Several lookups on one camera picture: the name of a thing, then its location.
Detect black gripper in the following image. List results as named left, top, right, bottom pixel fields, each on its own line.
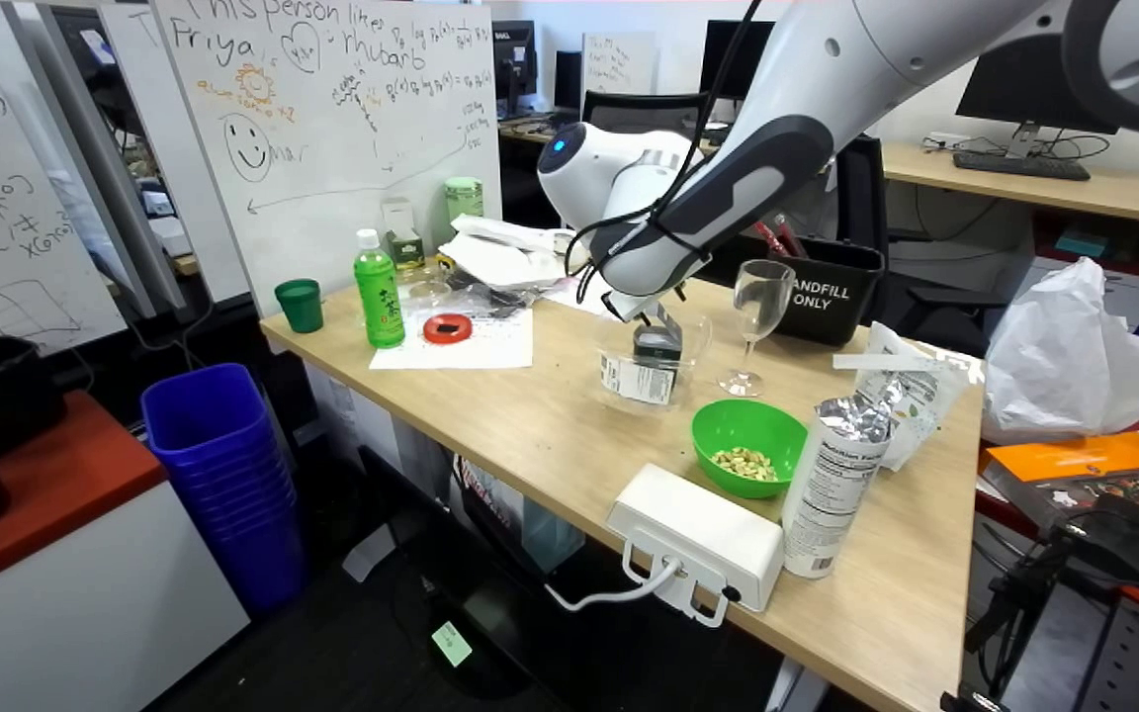
left=595, top=249, right=697, bottom=375

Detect white power box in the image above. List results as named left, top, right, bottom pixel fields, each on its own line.
left=606, top=460, right=792, bottom=634

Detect orange picture box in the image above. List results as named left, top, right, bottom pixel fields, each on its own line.
left=982, top=426, right=1139, bottom=555

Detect green plastic bowl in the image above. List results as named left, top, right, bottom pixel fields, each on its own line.
left=689, top=395, right=815, bottom=507

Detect clear wine glass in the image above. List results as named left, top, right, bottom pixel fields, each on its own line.
left=717, top=254, right=798, bottom=403

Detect nuts in bowl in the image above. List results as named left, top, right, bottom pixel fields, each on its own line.
left=709, top=443, right=785, bottom=486

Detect white paper sheet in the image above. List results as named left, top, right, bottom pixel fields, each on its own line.
left=362, top=300, right=536, bottom=375

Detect stack of white papers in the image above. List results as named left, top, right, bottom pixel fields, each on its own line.
left=433, top=213, right=581, bottom=298

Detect black landfill bin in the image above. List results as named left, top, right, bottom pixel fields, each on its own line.
left=705, top=230, right=888, bottom=352

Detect red tape roll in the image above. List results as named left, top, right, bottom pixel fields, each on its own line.
left=413, top=308, right=478, bottom=352

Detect translucent green container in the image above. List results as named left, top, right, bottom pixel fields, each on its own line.
left=438, top=172, right=491, bottom=249

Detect crumpled foil snack bag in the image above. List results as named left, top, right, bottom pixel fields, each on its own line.
left=830, top=320, right=989, bottom=474

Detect green plastic bottle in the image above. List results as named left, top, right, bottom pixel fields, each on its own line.
left=349, top=226, right=411, bottom=352

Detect green plastic cup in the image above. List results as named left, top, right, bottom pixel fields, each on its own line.
left=267, top=274, right=330, bottom=339

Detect whiteboard with smiley drawing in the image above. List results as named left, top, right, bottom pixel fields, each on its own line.
left=151, top=0, right=511, bottom=320

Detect black keyboard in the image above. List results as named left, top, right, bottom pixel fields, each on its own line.
left=947, top=143, right=1095, bottom=186

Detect white plastic bag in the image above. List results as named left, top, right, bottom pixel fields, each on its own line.
left=982, top=254, right=1139, bottom=448

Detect wooden office desk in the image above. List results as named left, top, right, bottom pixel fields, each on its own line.
left=877, top=135, right=1139, bottom=236

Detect black computer monitor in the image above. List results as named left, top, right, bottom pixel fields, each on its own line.
left=954, top=29, right=1121, bottom=164

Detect black tripod stand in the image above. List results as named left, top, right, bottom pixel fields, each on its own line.
left=960, top=524, right=1091, bottom=693

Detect stack of blue bins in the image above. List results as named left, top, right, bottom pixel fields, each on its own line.
left=139, top=360, right=311, bottom=619

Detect black perforated mounting board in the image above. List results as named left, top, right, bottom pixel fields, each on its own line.
left=1034, top=586, right=1139, bottom=712

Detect red topped white cabinet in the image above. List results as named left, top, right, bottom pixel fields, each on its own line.
left=0, top=382, right=258, bottom=712

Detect whiteboard with dense writing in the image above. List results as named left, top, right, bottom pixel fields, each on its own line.
left=0, top=0, right=133, bottom=360

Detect red handled tool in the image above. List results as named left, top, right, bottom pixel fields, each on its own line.
left=752, top=217, right=811, bottom=265

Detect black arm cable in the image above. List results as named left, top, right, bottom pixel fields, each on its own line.
left=564, top=0, right=769, bottom=283

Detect white power cable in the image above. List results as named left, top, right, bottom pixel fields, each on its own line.
left=540, top=551, right=689, bottom=619

